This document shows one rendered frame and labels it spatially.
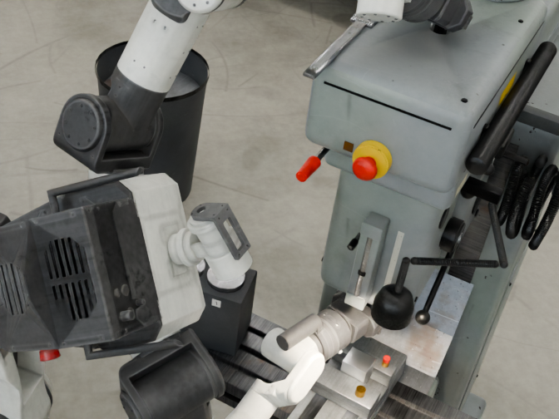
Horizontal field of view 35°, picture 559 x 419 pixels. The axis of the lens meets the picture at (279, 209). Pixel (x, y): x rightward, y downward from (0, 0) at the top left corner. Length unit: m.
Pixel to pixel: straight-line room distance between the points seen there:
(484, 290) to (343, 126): 0.96
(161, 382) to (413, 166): 0.52
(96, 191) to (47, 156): 2.87
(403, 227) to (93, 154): 0.58
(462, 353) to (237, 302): 0.69
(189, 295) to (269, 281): 2.22
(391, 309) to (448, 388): 1.02
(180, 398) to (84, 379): 1.88
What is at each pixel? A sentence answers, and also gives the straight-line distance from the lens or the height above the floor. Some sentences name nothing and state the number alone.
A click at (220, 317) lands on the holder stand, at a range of 2.06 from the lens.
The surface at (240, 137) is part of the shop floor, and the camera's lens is 4.42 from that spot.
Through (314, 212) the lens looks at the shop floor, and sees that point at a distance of 4.02.
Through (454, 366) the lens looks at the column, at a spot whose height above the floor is 0.78.
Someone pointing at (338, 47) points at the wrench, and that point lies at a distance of 1.37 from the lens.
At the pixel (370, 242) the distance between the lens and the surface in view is 1.60.
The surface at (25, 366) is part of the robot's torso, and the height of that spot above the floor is 1.12.
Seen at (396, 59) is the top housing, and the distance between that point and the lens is 1.38.
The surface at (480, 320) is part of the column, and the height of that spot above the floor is 0.97.
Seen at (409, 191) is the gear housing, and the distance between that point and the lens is 1.51.
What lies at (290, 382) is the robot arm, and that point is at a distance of 1.69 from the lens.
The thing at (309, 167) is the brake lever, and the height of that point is 1.71.
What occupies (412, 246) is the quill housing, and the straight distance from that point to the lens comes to 1.62.
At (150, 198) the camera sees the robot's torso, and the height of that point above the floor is 1.66.
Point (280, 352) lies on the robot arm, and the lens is 1.72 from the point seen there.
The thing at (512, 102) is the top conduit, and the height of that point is 1.81.
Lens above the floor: 2.55
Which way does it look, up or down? 40 degrees down
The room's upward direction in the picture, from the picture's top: 8 degrees clockwise
